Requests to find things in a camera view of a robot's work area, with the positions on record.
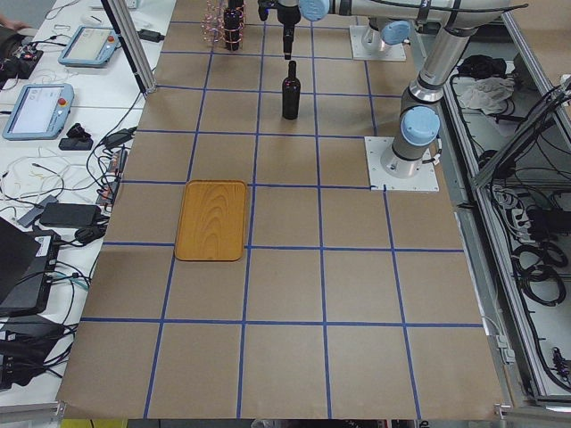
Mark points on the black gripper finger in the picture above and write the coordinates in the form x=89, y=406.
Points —
x=288, y=40

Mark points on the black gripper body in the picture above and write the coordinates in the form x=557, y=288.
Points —
x=288, y=19

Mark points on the dark wine bottle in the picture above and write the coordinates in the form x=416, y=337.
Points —
x=291, y=92
x=233, y=21

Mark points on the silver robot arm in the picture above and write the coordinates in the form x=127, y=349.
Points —
x=458, y=20
x=383, y=32

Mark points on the dark wine bottle in basket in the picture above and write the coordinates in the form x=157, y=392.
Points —
x=233, y=21

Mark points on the wooden serving tray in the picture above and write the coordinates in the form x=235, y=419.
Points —
x=211, y=221

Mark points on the black power adapter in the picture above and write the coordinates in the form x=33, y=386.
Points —
x=150, y=35

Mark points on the teach pendant tablet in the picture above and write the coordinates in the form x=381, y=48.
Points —
x=90, y=47
x=40, y=112

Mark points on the white cloth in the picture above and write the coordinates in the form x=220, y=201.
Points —
x=488, y=95

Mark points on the large black power brick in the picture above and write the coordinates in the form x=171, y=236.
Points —
x=69, y=215

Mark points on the black laptop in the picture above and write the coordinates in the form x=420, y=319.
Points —
x=27, y=261

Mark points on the copper wire bottle basket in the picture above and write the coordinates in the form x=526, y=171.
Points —
x=212, y=24

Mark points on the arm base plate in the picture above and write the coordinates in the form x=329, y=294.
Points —
x=394, y=53
x=388, y=172

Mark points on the aluminium frame post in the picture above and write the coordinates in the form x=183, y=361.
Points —
x=123, y=25

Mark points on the black camera device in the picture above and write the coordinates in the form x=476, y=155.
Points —
x=76, y=139

